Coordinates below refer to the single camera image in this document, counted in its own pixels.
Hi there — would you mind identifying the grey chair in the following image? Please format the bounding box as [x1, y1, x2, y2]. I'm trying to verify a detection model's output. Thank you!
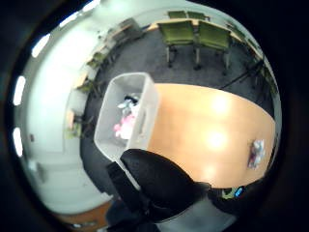
[110, 17, 145, 46]

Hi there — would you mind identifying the black tripod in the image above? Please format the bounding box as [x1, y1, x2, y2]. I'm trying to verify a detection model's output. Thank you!
[219, 57, 268, 92]

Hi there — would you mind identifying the small colourful soft toy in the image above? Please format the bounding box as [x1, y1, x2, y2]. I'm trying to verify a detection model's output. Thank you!
[246, 138, 267, 170]

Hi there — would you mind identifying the blue and green object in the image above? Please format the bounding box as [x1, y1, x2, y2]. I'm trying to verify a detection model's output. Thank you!
[221, 187, 245, 199]

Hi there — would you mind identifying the grey plastic bin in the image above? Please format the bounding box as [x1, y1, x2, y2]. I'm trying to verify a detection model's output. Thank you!
[93, 72, 160, 191]

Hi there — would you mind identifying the green chair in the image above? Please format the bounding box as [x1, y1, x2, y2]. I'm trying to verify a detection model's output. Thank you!
[192, 20, 233, 77]
[156, 19, 196, 69]
[86, 50, 110, 71]
[76, 79, 104, 99]
[65, 121, 95, 140]
[167, 10, 188, 20]
[186, 11, 211, 22]

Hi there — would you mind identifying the pink soft toy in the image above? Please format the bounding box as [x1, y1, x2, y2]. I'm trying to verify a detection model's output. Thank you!
[113, 113, 137, 140]

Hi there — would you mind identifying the white and black soft toy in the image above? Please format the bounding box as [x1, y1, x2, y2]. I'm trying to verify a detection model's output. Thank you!
[117, 93, 141, 118]

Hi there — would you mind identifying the ceiling light panel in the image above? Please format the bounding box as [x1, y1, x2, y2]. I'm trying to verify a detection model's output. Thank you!
[31, 33, 52, 59]
[81, 0, 101, 13]
[59, 11, 80, 29]
[13, 75, 27, 107]
[12, 127, 24, 159]

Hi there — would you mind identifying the small wooden desk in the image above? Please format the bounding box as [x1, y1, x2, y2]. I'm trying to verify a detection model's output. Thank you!
[66, 109, 77, 131]
[73, 72, 90, 90]

